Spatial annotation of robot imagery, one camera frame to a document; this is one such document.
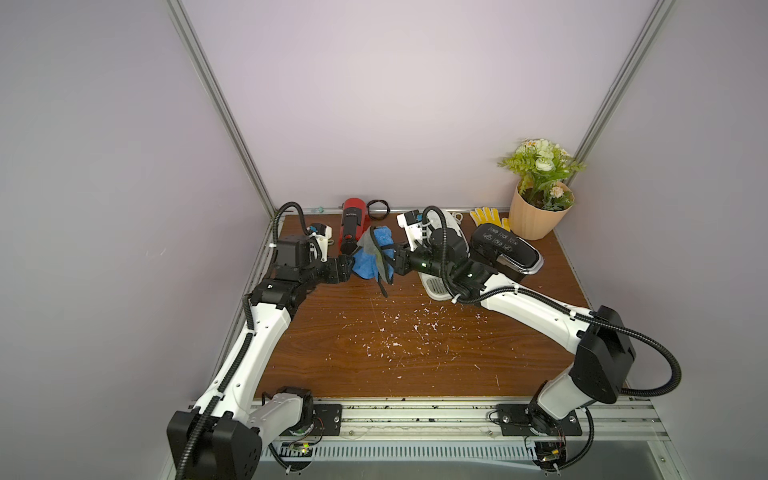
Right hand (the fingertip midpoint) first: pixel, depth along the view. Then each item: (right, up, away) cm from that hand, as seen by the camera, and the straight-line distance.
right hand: (377, 248), depth 71 cm
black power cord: (-4, +18, +51) cm, 55 cm away
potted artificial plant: (+57, +18, +32) cm, 68 cm away
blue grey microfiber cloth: (-1, -3, -1) cm, 3 cm away
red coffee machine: (-8, +8, +21) cm, 24 cm away
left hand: (-8, -3, +6) cm, 11 cm away
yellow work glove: (+43, +12, +50) cm, 67 cm away
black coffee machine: (+36, -2, +8) cm, 37 cm away
